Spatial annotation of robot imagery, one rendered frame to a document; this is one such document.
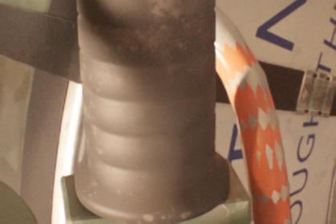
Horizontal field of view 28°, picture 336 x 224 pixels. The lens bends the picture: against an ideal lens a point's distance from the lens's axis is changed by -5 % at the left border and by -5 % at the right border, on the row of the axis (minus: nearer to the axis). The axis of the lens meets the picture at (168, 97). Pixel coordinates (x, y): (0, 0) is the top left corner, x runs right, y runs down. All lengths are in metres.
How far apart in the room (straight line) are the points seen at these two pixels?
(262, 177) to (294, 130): 0.34
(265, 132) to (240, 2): 0.25
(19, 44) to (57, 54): 0.04
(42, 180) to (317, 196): 0.30
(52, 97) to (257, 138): 0.20
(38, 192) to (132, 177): 0.24
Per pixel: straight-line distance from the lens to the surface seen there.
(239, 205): 0.19
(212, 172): 0.19
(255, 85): 0.22
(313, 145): 0.59
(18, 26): 0.43
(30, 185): 0.42
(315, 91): 0.56
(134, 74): 0.16
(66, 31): 0.39
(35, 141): 0.41
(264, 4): 0.48
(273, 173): 0.22
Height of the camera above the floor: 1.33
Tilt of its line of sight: 26 degrees down
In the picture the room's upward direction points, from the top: 137 degrees counter-clockwise
